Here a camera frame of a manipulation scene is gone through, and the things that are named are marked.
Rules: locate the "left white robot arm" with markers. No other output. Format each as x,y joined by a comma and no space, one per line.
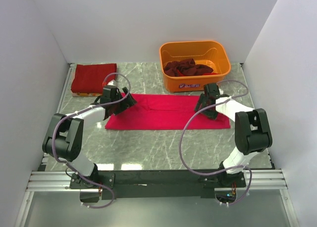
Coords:
63,139

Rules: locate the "folded red t shirt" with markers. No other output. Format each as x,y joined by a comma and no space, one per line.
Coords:
89,79

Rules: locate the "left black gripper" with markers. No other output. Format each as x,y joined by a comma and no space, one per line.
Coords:
129,101

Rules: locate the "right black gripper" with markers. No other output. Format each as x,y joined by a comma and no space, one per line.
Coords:
202,99

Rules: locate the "orange plastic tub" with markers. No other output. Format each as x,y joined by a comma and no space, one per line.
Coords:
210,53

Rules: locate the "black base beam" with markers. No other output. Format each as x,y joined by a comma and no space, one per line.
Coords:
152,183

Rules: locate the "pink t shirt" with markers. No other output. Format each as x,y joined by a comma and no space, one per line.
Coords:
155,112

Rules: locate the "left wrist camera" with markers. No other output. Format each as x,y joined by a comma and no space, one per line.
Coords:
112,83

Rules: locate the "dark maroon t shirt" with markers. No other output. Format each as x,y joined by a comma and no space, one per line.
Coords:
187,67

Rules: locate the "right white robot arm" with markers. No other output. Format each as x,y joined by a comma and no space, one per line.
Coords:
252,131

